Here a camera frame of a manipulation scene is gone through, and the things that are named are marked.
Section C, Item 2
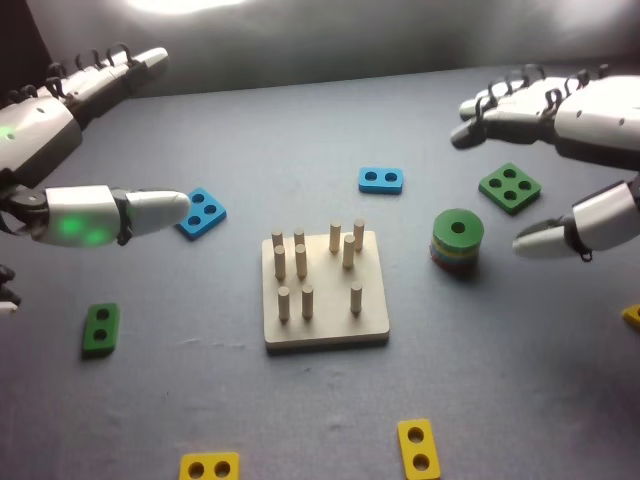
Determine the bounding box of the yellow four-hole square block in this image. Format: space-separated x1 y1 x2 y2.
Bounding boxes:
178 452 241 480

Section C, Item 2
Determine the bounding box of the green four-hole square block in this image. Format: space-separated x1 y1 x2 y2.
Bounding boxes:
478 162 544 216

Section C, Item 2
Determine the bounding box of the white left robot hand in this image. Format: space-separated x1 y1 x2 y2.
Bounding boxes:
0 42 193 248

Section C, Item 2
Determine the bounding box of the yellow two-hole block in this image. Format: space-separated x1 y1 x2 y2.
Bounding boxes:
397 418 442 480

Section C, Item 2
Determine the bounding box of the green two-hole block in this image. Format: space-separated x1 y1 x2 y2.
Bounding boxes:
81 302 121 359

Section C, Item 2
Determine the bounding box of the wooden peg board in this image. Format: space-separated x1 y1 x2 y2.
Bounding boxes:
261 217 391 357

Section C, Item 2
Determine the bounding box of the blue four-hole square block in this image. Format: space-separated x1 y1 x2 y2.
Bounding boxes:
174 187 228 242

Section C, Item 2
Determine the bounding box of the stack of coloured rings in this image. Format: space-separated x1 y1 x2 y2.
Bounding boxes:
428 207 485 276

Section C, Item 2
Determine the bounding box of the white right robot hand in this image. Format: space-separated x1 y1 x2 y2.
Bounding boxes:
449 63 640 262

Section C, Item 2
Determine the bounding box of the dark backdrop panel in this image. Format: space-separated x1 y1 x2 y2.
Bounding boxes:
0 0 54 109

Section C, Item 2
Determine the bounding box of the blue two-hole block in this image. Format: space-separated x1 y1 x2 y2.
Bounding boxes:
357 167 405 196

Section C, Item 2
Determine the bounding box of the grey table cloth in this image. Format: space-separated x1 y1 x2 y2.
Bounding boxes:
0 63 640 480

